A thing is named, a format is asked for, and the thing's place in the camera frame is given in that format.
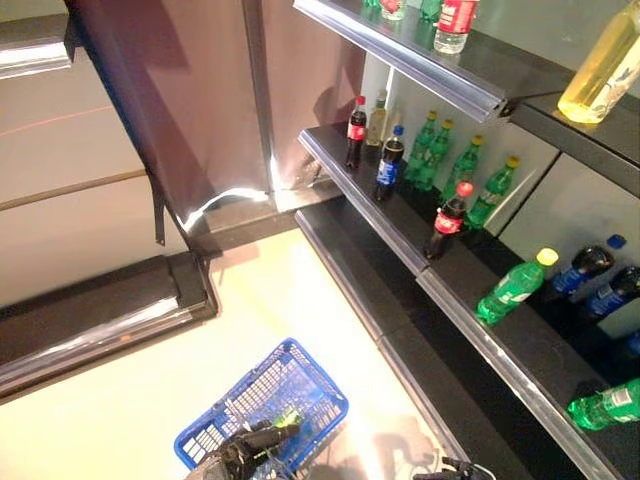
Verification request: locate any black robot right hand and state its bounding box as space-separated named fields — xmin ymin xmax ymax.
xmin=412 ymin=455 xmax=496 ymax=480

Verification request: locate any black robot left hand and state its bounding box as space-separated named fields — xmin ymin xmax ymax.
xmin=212 ymin=419 xmax=301 ymax=480

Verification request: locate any blue plastic shopping basket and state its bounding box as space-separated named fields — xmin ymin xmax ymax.
xmin=173 ymin=337 xmax=350 ymax=474

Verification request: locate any cola bottle red cap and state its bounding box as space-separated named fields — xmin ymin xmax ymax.
xmin=344 ymin=94 xmax=370 ymax=168
xmin=424 ymin=180 xmax=475 ymax=260

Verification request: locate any small yellow drink bottle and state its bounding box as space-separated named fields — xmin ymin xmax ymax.
xmin=366 ymin=88 xmax=390 ymax=148

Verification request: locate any large yellow drink bottle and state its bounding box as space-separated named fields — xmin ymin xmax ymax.
xmin=557 ymin=0 xmax=640 ymax=125

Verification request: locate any black side shelf board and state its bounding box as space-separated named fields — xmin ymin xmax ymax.
xmin=0 ymin=252 xmax=220 ymax=399
xmin=0 ymin=14 xmax=76 ymax=81

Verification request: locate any water bottle red label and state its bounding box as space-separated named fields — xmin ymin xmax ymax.
xmin=432 ymin=0 xmax=481 ymax=55

